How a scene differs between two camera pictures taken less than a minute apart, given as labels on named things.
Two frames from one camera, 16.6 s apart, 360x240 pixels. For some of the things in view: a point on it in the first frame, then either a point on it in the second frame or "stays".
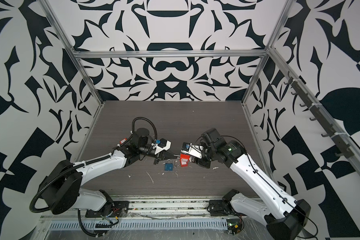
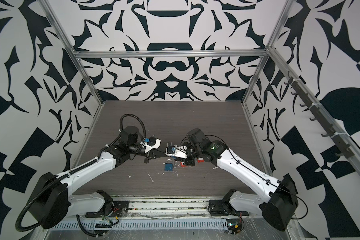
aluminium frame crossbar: [170, 52] stays
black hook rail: [345, 150] stays
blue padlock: [168, 166] stays
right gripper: [200, 161] -> [188, 162]
